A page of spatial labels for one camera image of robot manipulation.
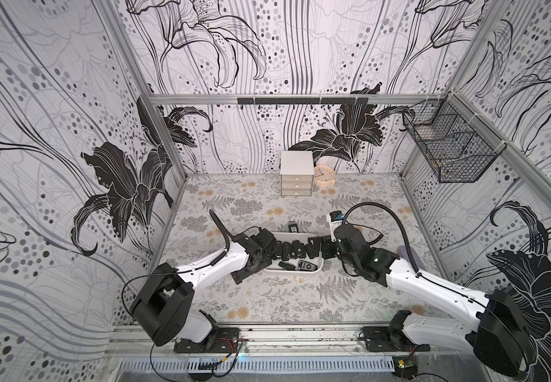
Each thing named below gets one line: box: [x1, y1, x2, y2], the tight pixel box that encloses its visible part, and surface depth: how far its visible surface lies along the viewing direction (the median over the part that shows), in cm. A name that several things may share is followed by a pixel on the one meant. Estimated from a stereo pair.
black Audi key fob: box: [288, 220, 300, 234], surface depth 100 cm
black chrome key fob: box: [277, 261, 297, 271], surface depth 90 cm
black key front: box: [281, 241, 291, 262], surface depth 91 cm
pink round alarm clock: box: [313, 164, 336, 188], surface depth 117 cm
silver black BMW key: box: [297, 259, 318, 272], surface depth 89 cm
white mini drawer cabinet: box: [280, 150, 315, 197], surface depth 109 cm
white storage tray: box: [263, 231, 325, 275], surface depth 89 cm
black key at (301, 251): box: [295, 240, 307, 259], surface depth 92 cm
